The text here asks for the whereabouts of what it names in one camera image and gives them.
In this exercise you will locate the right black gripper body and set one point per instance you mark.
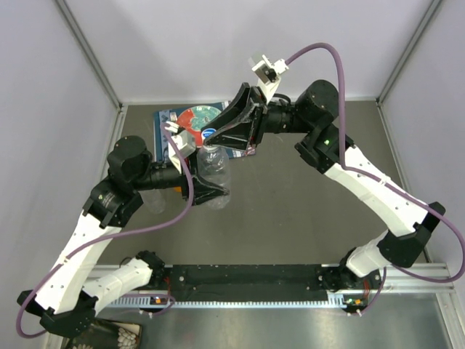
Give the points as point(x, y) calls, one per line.
point(260, 116)

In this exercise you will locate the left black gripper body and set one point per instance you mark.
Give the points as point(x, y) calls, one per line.
point(185, 186)

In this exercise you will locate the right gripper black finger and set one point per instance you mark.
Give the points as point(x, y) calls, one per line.
point(240, 108)
point(235, 135)

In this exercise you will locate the clear bottle orange base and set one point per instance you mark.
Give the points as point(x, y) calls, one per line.
point(214, 166)

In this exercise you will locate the white bottle cap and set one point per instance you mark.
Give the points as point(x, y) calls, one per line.
point(206, 133)

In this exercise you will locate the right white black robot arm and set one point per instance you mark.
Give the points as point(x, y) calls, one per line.
point(409, 225)

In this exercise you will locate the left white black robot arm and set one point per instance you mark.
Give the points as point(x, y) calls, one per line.
point(65, 301)

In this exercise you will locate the colourful mandala napkin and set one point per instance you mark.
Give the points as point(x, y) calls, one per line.
point(248, 152)

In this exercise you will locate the blue patterned placemat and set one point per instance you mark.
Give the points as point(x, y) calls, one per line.
point(160, 141)

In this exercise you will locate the red teal patterned plate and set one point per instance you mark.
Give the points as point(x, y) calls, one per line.
point(195, 118)

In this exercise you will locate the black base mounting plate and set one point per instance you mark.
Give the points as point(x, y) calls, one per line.
point(257, 282)

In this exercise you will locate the floral patterned box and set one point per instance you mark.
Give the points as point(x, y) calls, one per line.
point(108, 334)

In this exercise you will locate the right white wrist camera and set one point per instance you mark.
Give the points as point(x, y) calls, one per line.
point(269, 74)

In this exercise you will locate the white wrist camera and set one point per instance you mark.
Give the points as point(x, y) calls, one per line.
point(184, 141)
point(269, 74)

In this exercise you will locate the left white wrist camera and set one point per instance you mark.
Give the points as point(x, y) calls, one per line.
point(184, 141)

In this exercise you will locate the grey slotted cable duct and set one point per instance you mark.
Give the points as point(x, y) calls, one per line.
point(329, 301)

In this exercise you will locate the aluminium frame rail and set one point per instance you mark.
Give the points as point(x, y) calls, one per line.
point(397, 282)

